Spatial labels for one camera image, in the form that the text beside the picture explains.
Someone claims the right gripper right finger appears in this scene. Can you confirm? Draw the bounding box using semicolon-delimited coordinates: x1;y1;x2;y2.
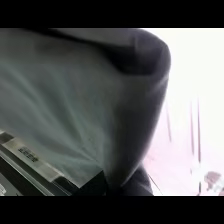
121;164;155;197

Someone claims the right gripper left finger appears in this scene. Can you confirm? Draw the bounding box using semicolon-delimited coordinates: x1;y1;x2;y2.
78;169;110;197

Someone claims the dark grey shirt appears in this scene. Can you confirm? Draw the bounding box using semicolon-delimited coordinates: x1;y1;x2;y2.
0;28;172;197

